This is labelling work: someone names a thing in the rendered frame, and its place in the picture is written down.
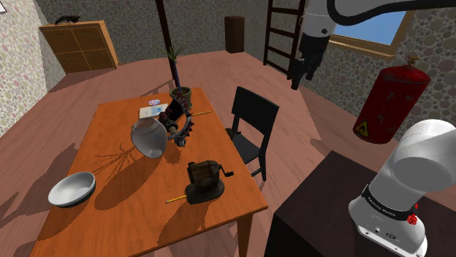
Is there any potted plant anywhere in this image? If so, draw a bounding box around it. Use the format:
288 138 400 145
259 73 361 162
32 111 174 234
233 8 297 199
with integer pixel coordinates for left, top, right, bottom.
158 43 194 110

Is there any window with wooden frame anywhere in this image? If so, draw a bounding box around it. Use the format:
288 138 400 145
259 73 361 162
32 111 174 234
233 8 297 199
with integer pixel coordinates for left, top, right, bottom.
327 9 417 61

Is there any wooden cabinet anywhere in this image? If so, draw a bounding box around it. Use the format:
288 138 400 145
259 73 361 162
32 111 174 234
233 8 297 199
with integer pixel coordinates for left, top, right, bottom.
38 14 120 75

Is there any grey bowl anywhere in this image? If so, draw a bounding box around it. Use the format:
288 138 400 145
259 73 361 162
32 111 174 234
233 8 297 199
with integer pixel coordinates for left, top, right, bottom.
47 171 97 209

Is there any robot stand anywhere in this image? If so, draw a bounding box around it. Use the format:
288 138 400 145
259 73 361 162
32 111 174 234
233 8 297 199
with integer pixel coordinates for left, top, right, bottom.
263 150 456 257

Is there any orange wooden table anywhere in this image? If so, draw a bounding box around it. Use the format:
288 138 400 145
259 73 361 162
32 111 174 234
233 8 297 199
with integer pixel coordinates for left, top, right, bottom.
30 86 269 257

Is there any white vase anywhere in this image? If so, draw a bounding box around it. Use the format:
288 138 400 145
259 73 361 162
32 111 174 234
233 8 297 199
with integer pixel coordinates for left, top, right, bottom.
130 117 169 160

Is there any brown cylinder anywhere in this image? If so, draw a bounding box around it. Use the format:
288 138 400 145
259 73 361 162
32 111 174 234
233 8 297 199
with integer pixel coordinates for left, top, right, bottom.
224 15 246 55

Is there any black chair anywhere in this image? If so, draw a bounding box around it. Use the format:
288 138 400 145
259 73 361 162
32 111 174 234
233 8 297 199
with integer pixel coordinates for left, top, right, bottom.
224 85 281 183

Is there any brown pencil sharpener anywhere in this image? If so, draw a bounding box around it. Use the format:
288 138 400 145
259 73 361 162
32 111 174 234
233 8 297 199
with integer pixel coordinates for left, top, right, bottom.
184 159 235 206

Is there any dark brown pole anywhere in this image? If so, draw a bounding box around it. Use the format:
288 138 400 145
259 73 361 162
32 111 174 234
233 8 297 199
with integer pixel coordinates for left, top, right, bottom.
155 0 179 86

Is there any dark wooden ladder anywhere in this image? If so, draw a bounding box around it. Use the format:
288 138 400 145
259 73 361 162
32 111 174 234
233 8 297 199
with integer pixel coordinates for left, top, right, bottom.
262 0 308 80

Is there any black spiked toy weapon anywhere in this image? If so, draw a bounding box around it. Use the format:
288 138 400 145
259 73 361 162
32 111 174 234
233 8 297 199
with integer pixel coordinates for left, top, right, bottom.
158 91 195 148

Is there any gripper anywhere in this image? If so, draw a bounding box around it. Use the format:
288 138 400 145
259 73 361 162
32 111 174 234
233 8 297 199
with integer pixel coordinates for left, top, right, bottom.
290 33 331 91

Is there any red gas tank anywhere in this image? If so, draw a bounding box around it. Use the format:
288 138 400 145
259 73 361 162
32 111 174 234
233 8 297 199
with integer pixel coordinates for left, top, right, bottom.
351 55 432 145

